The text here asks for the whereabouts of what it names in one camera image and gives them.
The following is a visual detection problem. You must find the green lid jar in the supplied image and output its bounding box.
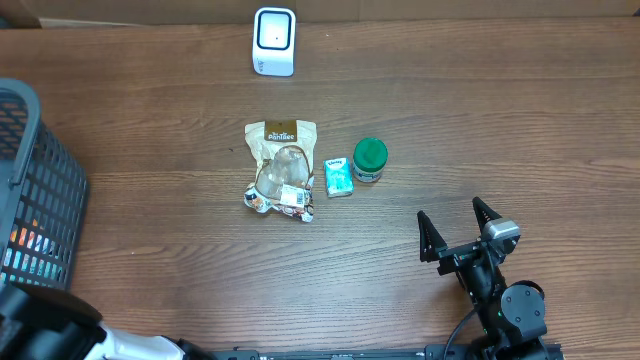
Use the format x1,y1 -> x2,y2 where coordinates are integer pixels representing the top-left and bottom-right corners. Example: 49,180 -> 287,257
353,138 -> 389,183

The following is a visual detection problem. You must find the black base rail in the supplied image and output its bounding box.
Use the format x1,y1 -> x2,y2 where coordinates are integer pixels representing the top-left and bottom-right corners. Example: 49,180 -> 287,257
211,345 -> 565,360

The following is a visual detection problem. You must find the beige snack pouch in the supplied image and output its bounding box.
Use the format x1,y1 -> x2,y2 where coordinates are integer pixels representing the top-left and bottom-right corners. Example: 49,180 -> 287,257
244,120 -> 317,223

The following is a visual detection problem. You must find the dark grey plastic basket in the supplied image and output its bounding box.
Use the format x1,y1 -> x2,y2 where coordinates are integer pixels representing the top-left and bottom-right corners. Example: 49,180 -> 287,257
1,78 -> 89,290

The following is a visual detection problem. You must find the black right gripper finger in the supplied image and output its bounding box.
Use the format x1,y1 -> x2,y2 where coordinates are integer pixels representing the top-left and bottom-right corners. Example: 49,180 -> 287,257
417,211 -> 448,262
472,197 -> 501,231

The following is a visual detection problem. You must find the teal Kleenex tissue pack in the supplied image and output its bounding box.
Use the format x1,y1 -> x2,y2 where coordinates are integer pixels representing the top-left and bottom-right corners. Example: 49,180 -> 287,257
324,157 -> 354,198

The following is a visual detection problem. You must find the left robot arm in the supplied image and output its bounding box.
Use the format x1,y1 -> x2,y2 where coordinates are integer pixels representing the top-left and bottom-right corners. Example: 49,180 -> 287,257
1,282 -> 215,360

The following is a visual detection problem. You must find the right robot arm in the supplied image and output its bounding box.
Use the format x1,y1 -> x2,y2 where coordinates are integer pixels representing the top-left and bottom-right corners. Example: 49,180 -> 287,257
417,197 -> 564,360

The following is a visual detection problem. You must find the orange tissue pack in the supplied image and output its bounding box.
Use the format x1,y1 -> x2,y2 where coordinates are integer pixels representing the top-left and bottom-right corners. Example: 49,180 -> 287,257
9,225 -> 55,256

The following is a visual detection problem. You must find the white barcode scanner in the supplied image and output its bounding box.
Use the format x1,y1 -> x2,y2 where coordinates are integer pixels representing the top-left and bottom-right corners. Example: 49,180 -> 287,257
252,7 -> 297,77

